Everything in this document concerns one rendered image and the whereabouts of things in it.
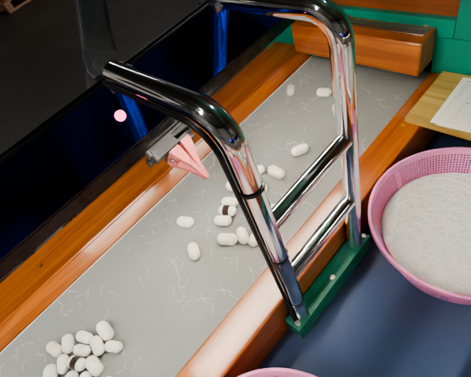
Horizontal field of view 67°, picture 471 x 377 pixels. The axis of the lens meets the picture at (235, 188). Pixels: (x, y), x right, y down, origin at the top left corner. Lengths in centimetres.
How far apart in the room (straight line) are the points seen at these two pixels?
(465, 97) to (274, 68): 43
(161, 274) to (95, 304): 13
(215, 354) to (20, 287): 43
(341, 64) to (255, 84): 56
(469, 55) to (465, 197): 28
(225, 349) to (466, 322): 35
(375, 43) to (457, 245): 41
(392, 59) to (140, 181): 57
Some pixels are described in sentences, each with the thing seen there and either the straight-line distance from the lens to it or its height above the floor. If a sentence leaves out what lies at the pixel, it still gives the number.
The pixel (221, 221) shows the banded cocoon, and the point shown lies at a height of 76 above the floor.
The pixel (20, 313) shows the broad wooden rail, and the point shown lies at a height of 76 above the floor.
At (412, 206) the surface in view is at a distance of 66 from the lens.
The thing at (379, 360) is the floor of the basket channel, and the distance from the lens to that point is 61.
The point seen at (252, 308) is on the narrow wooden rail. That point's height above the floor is 77.
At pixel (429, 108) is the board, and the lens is 76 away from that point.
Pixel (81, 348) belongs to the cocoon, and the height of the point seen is 76.
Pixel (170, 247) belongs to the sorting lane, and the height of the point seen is 74.
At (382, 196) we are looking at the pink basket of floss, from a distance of 65.
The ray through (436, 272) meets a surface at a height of 73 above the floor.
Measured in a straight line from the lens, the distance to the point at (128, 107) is 38.
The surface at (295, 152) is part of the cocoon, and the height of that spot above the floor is 76.
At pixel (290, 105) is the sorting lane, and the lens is 86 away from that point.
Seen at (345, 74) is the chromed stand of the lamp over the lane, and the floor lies 105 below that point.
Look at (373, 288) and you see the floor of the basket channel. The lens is 64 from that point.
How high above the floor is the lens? 127
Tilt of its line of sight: 47 degrees down
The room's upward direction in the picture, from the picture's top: 25 degrees counter-clockwise
